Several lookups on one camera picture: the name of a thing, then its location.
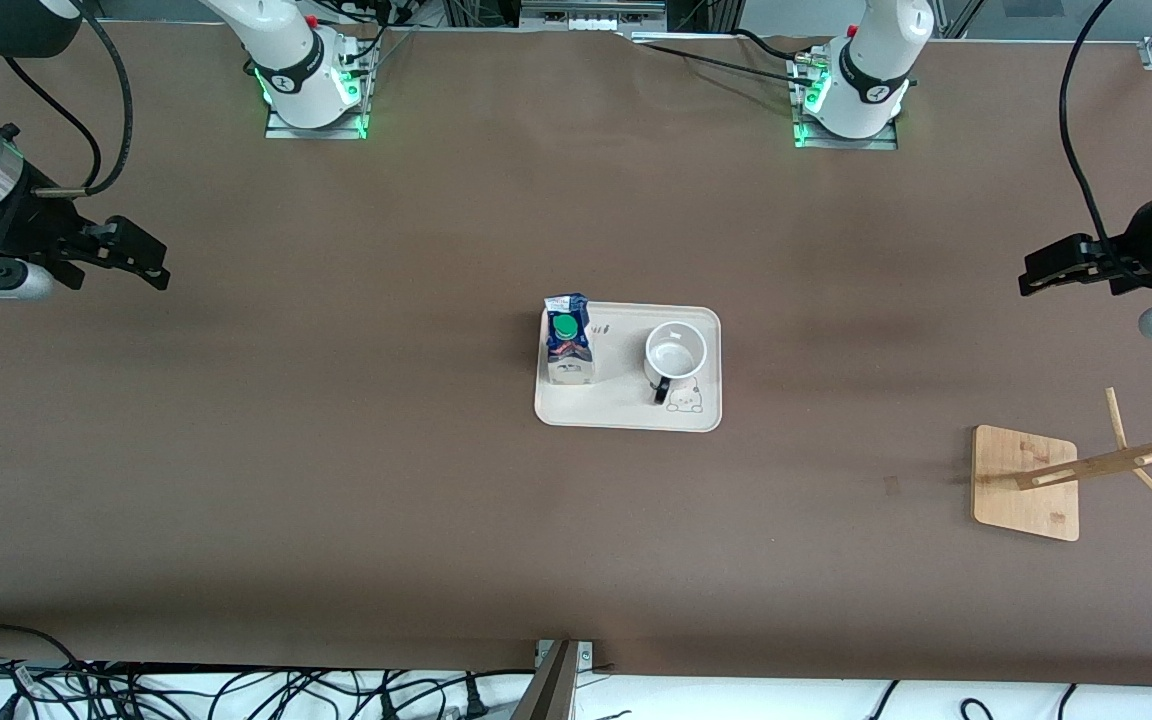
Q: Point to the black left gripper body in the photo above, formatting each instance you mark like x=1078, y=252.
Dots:
x=1148, y=238

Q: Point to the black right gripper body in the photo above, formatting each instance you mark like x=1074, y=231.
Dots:
x=18, y=222

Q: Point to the white smiley face mug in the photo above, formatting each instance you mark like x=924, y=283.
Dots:
x=676, y=352

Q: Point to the blue white milk carton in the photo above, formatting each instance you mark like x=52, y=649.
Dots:
x=569, y=350

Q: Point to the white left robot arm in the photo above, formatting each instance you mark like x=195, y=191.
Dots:
x=871, y=60

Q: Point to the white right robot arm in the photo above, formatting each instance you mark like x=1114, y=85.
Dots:
x=286, y=50

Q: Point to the cream rabbit print tray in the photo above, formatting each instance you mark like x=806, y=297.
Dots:
x=616, y=405

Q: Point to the wooden mug stand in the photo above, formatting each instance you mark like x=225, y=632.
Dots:
x=1021, y=490

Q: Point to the grey power strip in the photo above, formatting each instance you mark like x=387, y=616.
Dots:
x=591, y=20

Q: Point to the aluminium profile bar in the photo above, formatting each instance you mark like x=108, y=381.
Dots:
x=551, y=690

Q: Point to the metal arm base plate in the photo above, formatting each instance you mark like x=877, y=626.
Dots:
x=886, y=143
x=281, y=131

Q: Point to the metal corner bracket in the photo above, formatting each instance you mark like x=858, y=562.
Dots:
x=586, y=655

